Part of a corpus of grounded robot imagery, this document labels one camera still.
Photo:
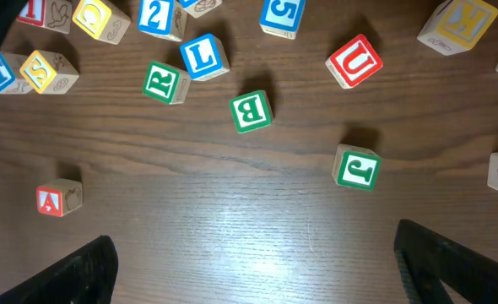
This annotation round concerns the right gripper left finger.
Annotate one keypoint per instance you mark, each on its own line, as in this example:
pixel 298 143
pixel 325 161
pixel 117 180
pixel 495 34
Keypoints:
pixel 87 275

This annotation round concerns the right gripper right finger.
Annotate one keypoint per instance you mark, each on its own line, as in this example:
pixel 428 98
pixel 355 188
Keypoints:
pixel 428 260

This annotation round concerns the red A block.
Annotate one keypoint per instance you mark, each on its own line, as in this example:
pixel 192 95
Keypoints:
pixel 59 197

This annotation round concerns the red I block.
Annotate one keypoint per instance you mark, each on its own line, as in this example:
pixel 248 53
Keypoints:
pixel 53 15

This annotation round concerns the blue 2 block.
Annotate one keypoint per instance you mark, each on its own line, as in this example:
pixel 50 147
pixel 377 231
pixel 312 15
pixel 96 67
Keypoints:
pixel 164 19

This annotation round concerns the green J block lower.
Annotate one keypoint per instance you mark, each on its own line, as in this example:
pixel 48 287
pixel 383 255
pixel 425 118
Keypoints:
pixel 356 167

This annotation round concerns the green R block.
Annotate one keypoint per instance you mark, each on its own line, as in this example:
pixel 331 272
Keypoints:
pixel 166 83

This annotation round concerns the yellow S block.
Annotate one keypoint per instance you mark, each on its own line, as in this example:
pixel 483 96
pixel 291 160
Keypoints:
pixel 49 73

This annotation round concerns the red U block right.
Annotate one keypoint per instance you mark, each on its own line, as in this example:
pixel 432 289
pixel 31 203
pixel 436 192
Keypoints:
pixel 354 62

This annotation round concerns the green B block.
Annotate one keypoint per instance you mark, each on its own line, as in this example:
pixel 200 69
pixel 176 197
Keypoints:
pixel 251 111

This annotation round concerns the yellow K block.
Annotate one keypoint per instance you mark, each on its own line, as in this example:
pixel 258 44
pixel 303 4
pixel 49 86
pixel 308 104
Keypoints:
pixel 457 25

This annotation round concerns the blue L block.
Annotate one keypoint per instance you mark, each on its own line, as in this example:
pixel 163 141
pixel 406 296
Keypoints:
pixel 205 58

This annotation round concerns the yellow C block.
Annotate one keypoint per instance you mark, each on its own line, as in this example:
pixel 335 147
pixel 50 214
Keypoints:
pixel 101 20

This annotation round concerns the blue 5 block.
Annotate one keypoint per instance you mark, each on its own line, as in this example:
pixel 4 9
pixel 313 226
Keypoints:
pixel 282 17

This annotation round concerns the blue P block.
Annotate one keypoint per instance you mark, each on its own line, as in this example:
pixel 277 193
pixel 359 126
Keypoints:
pixel 198 8

